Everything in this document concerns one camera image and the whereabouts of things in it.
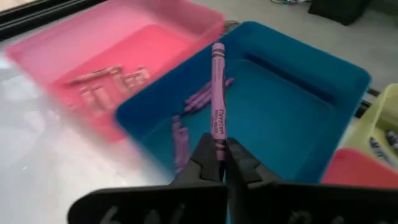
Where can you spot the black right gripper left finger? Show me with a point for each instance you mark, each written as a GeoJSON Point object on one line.
{"type": "Point", "coordinates": [171, 205]}

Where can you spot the teal blue plastic bin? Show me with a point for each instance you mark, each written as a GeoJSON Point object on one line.
{"type": "Point", "coordinates": [280, 124]}

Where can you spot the red plastic bin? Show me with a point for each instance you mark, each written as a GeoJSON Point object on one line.
{"type": "Point", "coordinates": [357, 171]}

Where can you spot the yellow plastic bin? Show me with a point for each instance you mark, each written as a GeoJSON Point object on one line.
{"type": "Point", "coordinates": [363, 133]}

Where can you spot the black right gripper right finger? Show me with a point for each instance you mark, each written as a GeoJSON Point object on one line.
{"type": "Point", "coordinates": [280, 205]}

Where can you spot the pink plastic bin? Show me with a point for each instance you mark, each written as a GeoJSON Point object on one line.
{"type": "Point", "coordinates": [124, 31]}

